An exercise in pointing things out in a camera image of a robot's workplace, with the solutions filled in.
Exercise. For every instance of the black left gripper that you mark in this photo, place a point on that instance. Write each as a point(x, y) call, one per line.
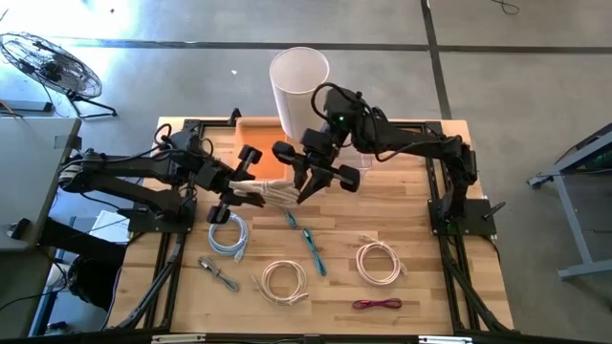
point(215, 177)

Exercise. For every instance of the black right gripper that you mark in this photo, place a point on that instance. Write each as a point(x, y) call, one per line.
point(320, 148)

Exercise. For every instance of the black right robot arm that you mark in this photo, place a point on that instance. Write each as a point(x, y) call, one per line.
point(416, 138)

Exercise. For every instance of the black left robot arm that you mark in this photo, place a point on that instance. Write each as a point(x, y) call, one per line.
point(119, 169)

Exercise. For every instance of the table lamp with white shade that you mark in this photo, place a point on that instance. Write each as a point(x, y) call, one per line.
point(299, 95)

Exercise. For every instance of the white paper sheet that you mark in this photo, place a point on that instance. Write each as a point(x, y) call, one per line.
point(110, 227)

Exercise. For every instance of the black bag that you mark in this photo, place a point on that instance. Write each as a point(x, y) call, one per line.
point(93, 282)

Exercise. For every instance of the black crossbeam with silver brackets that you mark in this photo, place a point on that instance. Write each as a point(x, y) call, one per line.
point(95, 340)

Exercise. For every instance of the grey desk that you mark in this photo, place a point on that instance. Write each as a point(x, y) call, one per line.
point(28, 181)

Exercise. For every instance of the small black desk device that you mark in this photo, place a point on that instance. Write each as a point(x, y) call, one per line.
point(19, 228)

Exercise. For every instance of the black floor fan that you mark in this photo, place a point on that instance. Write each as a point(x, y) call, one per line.
point(52, 67)

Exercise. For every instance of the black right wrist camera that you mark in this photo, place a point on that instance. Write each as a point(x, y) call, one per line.
point(340, 112)

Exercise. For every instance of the grey metal table frame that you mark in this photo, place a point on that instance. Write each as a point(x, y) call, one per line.
point(571, 229)

